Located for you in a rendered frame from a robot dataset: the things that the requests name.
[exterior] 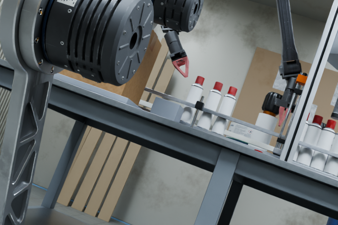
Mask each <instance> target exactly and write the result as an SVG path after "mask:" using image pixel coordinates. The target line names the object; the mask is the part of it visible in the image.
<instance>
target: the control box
mask: <svg viewBox="0 0 338 225"><path fill-rule="evenodd" d="M327 62H328V63H330V64H331V65H332V66H333V67H334V68H335V69H336V70H338V30H337V33H336V36H335V39H334V41H333V44H332V47H331V50H330V53H329V56H328V59H327Z"/></svg>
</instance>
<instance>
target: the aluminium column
mask: <svg viewBox="0 0 338 225"><path fill-rule="evenodd" d="M337 30H338V0H334V2H333V4H332V7H331V10H330V13H329V16H328V19H327V22H326V25H325V28H324V30H323V33H322V36H321V39H320V42H319V45H318V48H317V51H316V54H315V56H314V59H313V62H312V65H311V68H310V71H309V74H308V77H307V80H306V82H305V85H304V88H303V91H302V94H301V97H300V100H299V103H298V106H297V108H296V111H295V114H294V117H293V120H292V123H291V126H290V129H289V132H288V135H287V138H286V141H285V144H284V146H283V149H282V152H281V155H280V158H279V159H280V160H283V161H286V162H289V163H292V161H293V158H294V155H295V153H296V150H297V147H298V144H299V141H300V138H301V135H302V132H303V129H304V126H305V123H306V120H307V117H308V115H309V112H310V109H311V106H312V103H313V100H314V97H315V94H316V91H317V88H318V85H319V82H320V79H321V77H322V74H323V71H324V68H325V65H326V62H327V59H328V56H329V53H330V50H331V47H332V44H333V41H334V39H335V36H336V33H337Z"/></svg>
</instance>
